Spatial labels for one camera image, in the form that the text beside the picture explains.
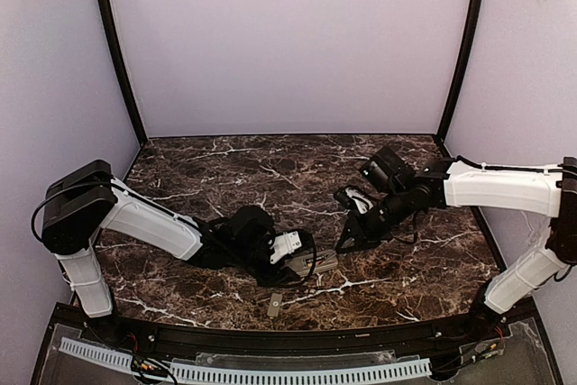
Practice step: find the left black frame post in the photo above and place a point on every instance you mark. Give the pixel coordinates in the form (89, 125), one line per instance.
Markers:
(116, 54)

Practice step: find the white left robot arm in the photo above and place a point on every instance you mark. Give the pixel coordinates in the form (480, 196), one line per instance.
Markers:
(91, 199)

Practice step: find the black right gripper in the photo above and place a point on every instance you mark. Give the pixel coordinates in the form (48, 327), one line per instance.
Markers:
(361, 226)

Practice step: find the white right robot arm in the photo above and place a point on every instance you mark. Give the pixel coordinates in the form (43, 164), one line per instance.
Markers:
(548, 190)

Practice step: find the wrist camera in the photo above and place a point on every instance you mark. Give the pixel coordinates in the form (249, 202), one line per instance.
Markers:
(354, 199)
(289, 242)

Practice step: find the grey battery cover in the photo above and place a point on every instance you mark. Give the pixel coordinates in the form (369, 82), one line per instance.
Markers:
(274, 305)

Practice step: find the left white cable duct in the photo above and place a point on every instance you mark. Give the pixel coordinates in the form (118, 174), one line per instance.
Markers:
(98, 355)

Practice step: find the white remote control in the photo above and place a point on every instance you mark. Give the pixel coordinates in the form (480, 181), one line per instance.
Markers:
(302, 263)

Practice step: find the right white cable duct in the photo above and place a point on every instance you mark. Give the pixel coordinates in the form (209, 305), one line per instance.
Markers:
(186, 373)

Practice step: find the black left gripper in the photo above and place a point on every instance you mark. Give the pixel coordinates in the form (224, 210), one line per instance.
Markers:
(274, 274)

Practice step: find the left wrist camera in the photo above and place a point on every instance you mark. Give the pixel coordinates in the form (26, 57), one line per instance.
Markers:
(289, 242)

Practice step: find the black frame post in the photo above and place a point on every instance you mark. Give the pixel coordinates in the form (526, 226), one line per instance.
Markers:
(116, 54)
(461, 64)

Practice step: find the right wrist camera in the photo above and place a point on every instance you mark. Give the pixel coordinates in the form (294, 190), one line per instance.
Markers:
(354, 199)

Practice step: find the right black frame post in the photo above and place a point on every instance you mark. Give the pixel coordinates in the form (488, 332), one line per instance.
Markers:
(461, 64)

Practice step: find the white cable duct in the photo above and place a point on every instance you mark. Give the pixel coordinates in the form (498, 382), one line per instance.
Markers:
(186, 373)
(98, 355)

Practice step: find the black front rail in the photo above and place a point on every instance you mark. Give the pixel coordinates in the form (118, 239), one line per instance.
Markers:
(435, 337)

